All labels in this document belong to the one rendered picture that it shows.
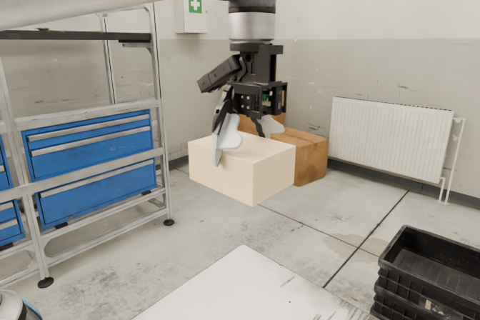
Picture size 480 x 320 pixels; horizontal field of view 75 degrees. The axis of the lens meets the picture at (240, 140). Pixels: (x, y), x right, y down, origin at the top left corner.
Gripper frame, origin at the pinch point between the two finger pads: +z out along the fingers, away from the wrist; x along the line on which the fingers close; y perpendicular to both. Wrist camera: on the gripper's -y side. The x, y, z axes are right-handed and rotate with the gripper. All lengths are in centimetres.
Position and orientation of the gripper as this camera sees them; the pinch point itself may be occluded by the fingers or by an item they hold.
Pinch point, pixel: (241, 155)
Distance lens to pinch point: 58.2
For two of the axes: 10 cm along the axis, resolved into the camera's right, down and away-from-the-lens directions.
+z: -0.1, 9.5, 3.0
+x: 6.8, -2.2, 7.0
